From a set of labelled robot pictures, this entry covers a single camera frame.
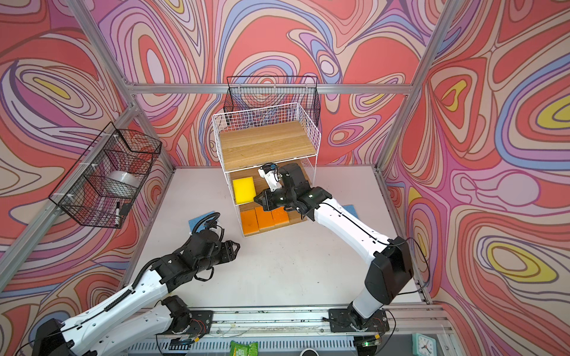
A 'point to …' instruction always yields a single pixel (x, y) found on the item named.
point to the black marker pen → (117, 214)
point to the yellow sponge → (244, 190)
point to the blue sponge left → (194, 222)
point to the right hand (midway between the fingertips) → (258, 203)
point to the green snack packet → (239, 349)
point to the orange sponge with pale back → (249, 222)
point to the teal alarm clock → (423, 345)
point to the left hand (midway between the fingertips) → (239, 246)
